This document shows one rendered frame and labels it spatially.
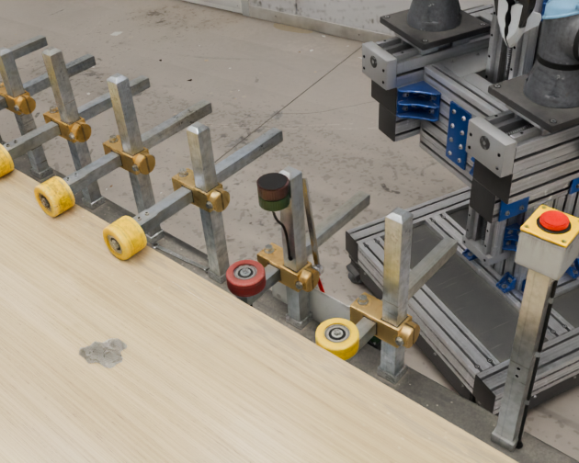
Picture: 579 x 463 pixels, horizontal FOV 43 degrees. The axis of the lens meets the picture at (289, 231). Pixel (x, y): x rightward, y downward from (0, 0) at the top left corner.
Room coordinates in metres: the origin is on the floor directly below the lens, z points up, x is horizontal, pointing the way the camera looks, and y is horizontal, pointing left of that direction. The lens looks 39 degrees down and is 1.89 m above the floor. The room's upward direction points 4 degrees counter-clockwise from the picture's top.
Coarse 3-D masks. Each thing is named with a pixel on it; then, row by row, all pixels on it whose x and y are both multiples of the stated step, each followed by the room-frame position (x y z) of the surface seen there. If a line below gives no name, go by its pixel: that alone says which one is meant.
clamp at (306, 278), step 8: (264, 248) 1.21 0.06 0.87; (280, 248) 1.21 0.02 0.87; (264, 256) 1.18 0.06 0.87; (272, 256) 1.18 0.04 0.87; (280, 256) 1.18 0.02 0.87; (264, 264) 1.18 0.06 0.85; (272, 264) 1.16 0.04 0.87; (280, 264) 1.16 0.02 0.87; (280, 272) 1.15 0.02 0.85; (288, 272) 1.13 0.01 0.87; (296, 272) 1.13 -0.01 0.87; (304, 272) 1.12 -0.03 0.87; (312, 272) 1.12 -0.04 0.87; (280, 280) 1.15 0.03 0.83; (288, 280) 1.13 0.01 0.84; (296, 280) 1.12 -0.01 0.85; (304, 280) 1.11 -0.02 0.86; (312, 280) 1.12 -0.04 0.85; (296, 288) 1.12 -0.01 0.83; (304, 288) 1.10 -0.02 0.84; (312, 288) 1.12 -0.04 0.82
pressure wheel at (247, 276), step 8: (240, 264) 1.12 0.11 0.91; (248, 264) 1.12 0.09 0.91; (256, 264) 1.12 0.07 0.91; (232, 272) 1.10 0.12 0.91; (240, 272) 1.10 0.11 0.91; (248, 272) 1.10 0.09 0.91; (256, 272) 1.10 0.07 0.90; (264, 272) 1.09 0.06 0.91; (232, 280) 1.08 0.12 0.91; (240, 280) 1.07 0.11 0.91; (248, 280) 1.07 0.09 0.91; (256, 280) 1.07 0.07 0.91; (264, 280) 1.08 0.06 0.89; (232, 288) 1.07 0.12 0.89; (240, 288) 1.06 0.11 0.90; (248, 288) 1.06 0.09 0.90; (256, 288) 1.07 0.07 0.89; (240, 296) 1.06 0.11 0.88; (248, 296) 1.06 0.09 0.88
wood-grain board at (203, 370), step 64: (0, 192) 1.46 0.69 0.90; (0, 256) 1.21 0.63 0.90; (64, 256) 1.20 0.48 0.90; (0, 320) 1.02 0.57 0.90; (64, 320) 1.01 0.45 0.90; (128, 320) 0.99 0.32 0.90; (192, 320) 0.98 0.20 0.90; (256, 320) 0.97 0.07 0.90; (0, 384) 0.86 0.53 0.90; (64, 384) 0.85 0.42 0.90; (128, 384) 0.83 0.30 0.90; (192, 384) 0.82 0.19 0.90; (256, 384) 0.81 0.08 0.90; (320, 384) 0.80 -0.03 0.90; (384, 384) 0.79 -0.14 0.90; (0, 448) 0.72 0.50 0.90; (64, 448) 0.71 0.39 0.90; (128, 448) 0.70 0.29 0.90; (192, 448) 0.69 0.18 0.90; (256, 448) 0.68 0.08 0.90; (320, 448) 0.68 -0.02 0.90; (384, 448) 0.67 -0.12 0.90; (448, 448) 0.66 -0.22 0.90
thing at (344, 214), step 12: (360, 192) 1.40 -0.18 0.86; (348, 204) 1.36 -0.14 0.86; (360, 204) 1.36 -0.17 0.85; (336, 216) 1.32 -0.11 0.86; (348, 216) 1.33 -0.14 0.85; (324, 228) 1.28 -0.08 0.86; (336, 228) 1.30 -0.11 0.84; (324, 240) 1.26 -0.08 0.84; (276, 276) 1.14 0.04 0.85; (264, 288) 1.11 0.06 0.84; (252, 300) 1.08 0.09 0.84
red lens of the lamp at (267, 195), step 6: (258, 180) 1.12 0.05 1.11; (288, 180) 1.12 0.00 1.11; (258, 186) 1.10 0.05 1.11; (288, 186) 1.11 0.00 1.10; (258, 192) 1.10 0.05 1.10; (264, 192) 1.09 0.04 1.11; (270, 192) 1.09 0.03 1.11; (276, 192) 1.09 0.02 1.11; (282, 192) 1.09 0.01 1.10; (288, 192) 1.10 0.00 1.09; (264, 198) 1.09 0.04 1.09; (270, 198) 1.09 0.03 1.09; (276, 198) 1.09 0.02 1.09
